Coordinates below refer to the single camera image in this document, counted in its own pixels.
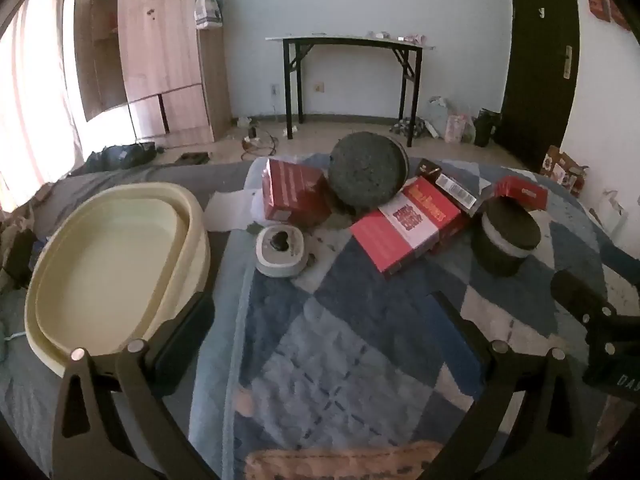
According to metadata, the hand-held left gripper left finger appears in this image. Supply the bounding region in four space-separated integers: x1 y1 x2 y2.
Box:
50 292 221 480

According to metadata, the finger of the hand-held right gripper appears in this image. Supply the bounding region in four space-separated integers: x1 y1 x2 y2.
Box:
550 269 618 323

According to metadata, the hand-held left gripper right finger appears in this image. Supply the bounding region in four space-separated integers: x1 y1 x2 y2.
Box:
425 290 599 480

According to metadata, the cream plastic basin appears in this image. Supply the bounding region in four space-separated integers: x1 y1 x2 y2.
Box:
24 183 212 380

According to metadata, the tall red box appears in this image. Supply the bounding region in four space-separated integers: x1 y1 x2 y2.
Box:
492 176 549 212

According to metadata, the small white round container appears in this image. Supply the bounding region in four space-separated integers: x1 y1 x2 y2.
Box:
255 225 307 279

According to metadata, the black box with barcode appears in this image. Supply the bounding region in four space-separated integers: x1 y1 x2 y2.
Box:
434 174 483 217

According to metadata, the long red and white carton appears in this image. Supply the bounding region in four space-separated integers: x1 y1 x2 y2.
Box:
349 176 463 277

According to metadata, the red box with white band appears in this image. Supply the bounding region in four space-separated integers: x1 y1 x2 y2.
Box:
261 157 332 226

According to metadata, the small brown box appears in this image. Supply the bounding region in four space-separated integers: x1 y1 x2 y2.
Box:
415 157 444 179

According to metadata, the large dark round sponge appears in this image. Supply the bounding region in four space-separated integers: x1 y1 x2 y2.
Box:
327 131 411 213

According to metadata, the printed cardboard box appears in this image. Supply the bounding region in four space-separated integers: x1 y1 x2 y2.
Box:
541 145 588 196

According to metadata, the white paper sheet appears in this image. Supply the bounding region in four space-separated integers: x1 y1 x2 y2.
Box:
202 189 266 233

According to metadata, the blue checkered blanket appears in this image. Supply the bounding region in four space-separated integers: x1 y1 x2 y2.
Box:
190 152 640 480

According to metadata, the black container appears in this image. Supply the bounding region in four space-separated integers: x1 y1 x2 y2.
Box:
474 109 501 148

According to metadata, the dark cloth bundle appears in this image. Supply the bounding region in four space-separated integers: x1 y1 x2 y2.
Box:
82 142 158 171

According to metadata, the pink bag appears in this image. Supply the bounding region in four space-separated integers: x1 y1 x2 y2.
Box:
445 114 476 145

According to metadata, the dark door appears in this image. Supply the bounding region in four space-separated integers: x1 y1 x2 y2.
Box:
497 0 576 171

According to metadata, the pile of shoes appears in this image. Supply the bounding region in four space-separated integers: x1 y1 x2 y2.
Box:
390 116 431 137

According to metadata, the light curtain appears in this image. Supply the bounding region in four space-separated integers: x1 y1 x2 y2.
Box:
0 0 86 211

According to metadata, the wooden wardrobe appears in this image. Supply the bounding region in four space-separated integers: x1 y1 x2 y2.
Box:
74 0 233 143

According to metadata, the white plastic bag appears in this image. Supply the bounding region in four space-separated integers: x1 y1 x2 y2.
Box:
194 0 223 31

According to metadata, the black-legged folding table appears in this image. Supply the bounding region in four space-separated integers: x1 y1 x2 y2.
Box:
265 34 436 147

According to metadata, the power strip with black cables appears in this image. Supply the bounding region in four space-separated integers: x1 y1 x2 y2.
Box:
241 125 278 161

